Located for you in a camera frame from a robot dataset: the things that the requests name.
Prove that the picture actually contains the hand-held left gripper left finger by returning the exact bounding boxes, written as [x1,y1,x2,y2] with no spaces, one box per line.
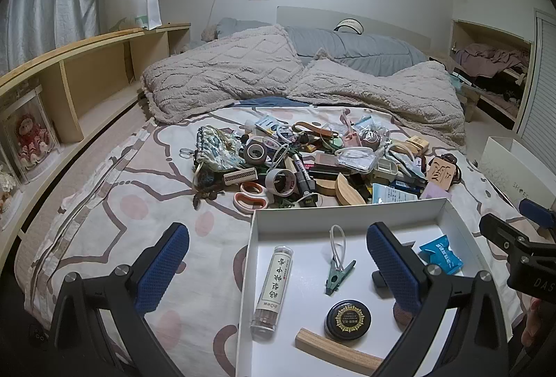
[48,223,192,377]

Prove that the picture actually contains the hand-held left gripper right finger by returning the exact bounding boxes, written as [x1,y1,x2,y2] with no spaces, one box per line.
[366,222,511,377]

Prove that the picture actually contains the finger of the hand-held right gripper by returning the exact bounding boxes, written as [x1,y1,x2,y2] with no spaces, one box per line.
[518,199,556,231]
[479,213,537,258]

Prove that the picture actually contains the carved wooden block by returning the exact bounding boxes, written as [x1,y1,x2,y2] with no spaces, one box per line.
[427,155,461,191]

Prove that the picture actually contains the white cardboard box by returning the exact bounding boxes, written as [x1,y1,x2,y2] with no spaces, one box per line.
[235,196,511,377]

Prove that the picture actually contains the person's right hand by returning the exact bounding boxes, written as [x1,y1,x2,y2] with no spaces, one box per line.
[520,298,545,346]

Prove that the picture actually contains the blue wrapped packet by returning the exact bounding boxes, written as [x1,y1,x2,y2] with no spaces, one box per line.
[419,238,465,271]

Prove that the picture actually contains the white shoe box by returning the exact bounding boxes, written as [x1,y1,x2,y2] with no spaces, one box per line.
[478,136,556,204]

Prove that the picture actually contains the green clip with white loop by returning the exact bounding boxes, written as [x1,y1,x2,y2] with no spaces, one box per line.
[325,225,357,296]

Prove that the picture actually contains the black round tin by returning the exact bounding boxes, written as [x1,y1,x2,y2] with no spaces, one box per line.
[324,299,372,345]

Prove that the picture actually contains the blue white mask packet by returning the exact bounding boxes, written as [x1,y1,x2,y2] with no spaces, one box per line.
[371,183,420,206]

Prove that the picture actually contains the dark tassel charm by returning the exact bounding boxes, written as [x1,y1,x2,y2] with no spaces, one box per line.
[193,183,227,210]

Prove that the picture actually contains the boat-shaped wooden dish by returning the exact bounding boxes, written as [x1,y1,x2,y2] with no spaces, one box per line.
[316,173,368,208]

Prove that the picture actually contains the flat wooden strip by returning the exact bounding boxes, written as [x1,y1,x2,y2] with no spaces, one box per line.
[295,328,385,375]

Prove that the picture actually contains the white orange scissors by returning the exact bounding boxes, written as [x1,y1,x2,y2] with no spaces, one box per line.
[234,181,270,211]

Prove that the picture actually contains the printed bed sheet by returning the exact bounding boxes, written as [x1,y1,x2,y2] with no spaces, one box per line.
[15,101,535,377]

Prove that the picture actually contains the beige organizer tray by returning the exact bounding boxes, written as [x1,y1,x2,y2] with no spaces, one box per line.
[371,160,398,182]

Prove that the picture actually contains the clear incense tube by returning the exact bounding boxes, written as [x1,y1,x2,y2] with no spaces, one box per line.
[251,246,294,340]

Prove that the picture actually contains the yellow small box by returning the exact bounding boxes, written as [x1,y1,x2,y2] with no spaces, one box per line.
[406,136,431,156]

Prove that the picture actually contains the clear plastic case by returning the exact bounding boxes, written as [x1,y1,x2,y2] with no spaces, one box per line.
[336,146,376,173]

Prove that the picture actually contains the small white ridged box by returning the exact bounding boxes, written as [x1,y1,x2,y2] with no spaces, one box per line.
[223,169,258,186]

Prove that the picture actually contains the white louvered door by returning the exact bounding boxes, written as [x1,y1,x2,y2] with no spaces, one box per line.
[513,9,556,152]

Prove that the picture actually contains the crocheted pouch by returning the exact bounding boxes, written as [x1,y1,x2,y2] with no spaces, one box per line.
[193,126,248,186]

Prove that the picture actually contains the black marker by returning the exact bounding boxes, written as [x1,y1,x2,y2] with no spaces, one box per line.
[292,153,318,197]

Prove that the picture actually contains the grey tape roll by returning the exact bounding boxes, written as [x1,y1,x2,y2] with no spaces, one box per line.
[243,142,269,164]
[265,169,297,197]

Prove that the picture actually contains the clear zip bag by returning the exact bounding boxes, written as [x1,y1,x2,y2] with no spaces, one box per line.
[356,114,392,143]

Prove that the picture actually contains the pink plastic clip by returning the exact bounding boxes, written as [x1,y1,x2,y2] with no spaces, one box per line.
[341,110,361,147]

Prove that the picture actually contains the pile of clothes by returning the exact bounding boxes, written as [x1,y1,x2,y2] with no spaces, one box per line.
[454,42,531,78]

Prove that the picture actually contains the white plush toy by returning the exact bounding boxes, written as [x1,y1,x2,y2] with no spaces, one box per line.
[0,168,20,217]

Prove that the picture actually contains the doll in clear case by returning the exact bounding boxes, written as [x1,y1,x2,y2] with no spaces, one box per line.
[0,92,62,182]

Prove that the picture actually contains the open wooden closet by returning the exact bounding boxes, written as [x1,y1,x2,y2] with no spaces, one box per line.
[449,18,533,130]

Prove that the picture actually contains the dark blue cloth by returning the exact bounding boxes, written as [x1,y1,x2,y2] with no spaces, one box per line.
[237,96,305,108]

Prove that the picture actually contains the beige fluffy blanket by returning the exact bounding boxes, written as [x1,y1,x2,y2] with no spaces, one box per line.
[141,24,466,143]

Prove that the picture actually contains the wooden shelf unit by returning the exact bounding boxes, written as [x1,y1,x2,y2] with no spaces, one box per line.
[0,23,192,230]

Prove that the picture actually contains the white headboard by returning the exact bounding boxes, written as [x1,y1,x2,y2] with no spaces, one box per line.
[277,5,432,51]

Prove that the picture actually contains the white black visor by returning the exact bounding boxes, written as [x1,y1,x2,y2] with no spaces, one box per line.
[334,18,365,33]

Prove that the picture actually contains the pale blue curtain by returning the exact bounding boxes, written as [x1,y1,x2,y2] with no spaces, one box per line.
[0,0,105,78]

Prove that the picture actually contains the brown leather strap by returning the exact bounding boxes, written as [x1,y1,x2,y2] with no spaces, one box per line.
[293,121,331,138]

